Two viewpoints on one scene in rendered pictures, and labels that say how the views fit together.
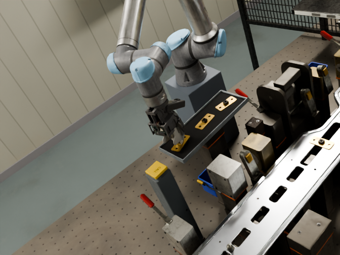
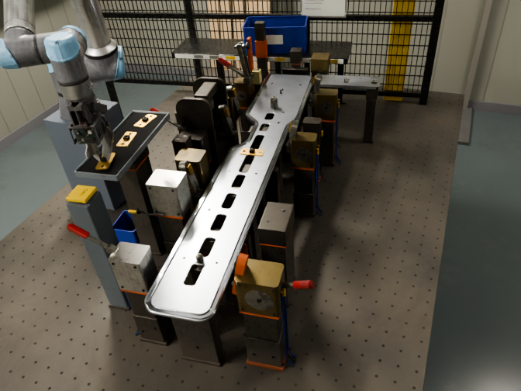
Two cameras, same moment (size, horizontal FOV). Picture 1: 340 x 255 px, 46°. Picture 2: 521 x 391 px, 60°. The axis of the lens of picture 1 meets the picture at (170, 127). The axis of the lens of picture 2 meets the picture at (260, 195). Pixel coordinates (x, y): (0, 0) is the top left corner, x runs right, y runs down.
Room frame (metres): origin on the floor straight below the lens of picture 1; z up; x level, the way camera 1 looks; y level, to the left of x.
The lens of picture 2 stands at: (0.01, 0.45, 1.89)
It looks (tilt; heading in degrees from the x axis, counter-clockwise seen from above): 39 degrees down; 316
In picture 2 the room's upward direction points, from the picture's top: 5 degrees counter-clockwise
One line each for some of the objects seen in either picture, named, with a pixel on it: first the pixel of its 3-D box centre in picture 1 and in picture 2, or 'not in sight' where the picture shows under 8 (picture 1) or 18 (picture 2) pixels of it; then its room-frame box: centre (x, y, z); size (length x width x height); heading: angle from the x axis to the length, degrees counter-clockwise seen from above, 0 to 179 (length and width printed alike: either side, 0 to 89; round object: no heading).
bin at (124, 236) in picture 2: (215, 179); (131, 229); (1.29, -0.09, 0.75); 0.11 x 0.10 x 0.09; 118
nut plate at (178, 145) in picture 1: (180, 141); (105, 159); (1.12, -0.01, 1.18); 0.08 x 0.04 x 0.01; 133
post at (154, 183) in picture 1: (177, 209); (105, 254); (1.06, 0.11, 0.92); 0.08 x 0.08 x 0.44; 28
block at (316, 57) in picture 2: not in sight; (319, 91); (1.23, -1.20, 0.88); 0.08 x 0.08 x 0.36; 28
